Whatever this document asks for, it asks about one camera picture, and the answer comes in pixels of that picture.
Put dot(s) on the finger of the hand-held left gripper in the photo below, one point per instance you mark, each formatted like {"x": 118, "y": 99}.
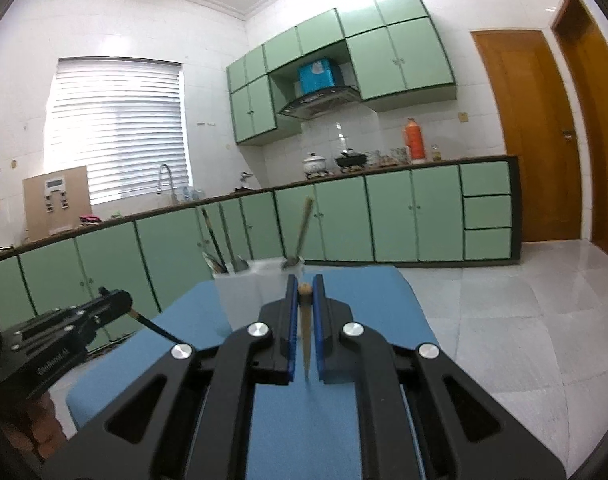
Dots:
{"x": 84, "y": 315}

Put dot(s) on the green kitchen cabinets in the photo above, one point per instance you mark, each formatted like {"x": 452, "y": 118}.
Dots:
{"x": 393, "y": 215}
{"x": 393, "y": 60}

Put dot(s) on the white plastic utensil holder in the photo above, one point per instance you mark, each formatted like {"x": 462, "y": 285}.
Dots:
{"x": 254, "y": 295}

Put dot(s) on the black chopstick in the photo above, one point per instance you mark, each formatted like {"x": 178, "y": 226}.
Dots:
{"x": 214, "y": 237}
{"x": 154, "y": 327}

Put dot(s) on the black range hood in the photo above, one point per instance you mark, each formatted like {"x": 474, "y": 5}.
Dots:
{"x": 319, "y": 102}

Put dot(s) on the bamboo chopstick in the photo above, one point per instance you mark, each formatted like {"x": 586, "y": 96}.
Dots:
{"x": 305, "y": 325}
{"x": 304, "y": 225}

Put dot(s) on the small glass bottle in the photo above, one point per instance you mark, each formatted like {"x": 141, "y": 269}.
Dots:
{"x": 435, "y": 153}

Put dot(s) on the cardboard box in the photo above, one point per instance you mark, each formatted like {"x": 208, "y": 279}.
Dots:
{"x": 56, "y": 202}

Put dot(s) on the white window blinds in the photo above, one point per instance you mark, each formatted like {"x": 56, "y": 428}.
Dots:
{"x": 119, "y": 130}

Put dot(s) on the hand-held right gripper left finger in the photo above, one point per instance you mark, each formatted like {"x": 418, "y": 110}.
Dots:
{"x": 293, "y": 332}

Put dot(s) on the black pan with lid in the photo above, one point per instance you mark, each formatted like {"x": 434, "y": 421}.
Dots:
{"x": 351, "y": 160}

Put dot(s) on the blue box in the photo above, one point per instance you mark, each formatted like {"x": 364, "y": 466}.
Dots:
{"x": 316, "y": 76}

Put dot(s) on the person's left hand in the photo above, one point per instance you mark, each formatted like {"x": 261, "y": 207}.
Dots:
{"x": 46, "y": 427}

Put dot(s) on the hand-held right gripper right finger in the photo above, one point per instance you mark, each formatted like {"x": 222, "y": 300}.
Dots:
{"x": 320, "y": 332}

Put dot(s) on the blue tablecloth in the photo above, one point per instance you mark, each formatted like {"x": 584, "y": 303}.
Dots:
{"x": 373, "y": 310}

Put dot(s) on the red cloth on counter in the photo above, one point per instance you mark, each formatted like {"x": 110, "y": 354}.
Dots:
{"x": 90, "y": 219}

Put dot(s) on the group of glass jars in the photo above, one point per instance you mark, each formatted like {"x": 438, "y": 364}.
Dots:
{"x": 388, "y": 156}

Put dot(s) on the metal kitchen faucet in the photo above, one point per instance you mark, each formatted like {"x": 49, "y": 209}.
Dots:
{"x": 165, "y": 180}

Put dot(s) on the wooden door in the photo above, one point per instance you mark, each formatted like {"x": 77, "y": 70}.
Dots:
{"x": 598, "y": 125}
{"x": 528, "y": 140}

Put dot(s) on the silver cooking pot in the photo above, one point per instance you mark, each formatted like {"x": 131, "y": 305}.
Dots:
{"x": 315, "y": 164}

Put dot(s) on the wall switch plate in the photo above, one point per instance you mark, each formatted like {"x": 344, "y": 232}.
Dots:
{"x": 463, "y": 117}

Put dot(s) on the red thermos flask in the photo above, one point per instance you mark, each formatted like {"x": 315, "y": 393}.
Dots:
{"x": 414, "y": 142}

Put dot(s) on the green lower kitchen cabinets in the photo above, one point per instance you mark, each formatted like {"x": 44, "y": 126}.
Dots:
{"x": 393, "y": 215}

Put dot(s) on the green upper kitchen cabinets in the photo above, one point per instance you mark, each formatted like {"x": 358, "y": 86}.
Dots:
{"x": 393, "y": 60}

